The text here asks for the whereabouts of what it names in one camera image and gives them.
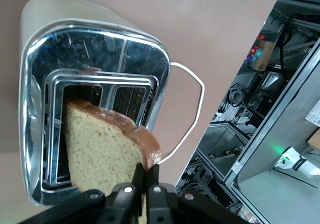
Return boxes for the grey coiled cable bundle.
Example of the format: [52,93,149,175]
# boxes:
[225,82,245,108]

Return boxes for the brown cardboard box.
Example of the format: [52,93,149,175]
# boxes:
[306,127,320,153]

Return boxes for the white toaster power cable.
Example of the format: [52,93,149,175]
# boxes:
[156,62,206,165]

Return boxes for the cream and chrome toaster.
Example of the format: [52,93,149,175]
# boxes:
[18,0,172,208]

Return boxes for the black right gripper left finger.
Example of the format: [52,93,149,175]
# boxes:
[104,163,145,224]

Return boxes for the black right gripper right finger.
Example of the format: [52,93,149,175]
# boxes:
[146,164,181,224]

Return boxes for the white paper label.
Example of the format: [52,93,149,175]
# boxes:
[304,103,320,128]

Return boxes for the colourful toy cubes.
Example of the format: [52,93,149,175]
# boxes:
[245,46,264,69]

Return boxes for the grey panel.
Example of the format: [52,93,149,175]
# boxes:
[236,59,320,224]

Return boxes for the aluminium frame post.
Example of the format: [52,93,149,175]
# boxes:
[224,38,320,193]

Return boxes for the slice of brown bread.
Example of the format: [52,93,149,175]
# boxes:
[64,99,162,224]

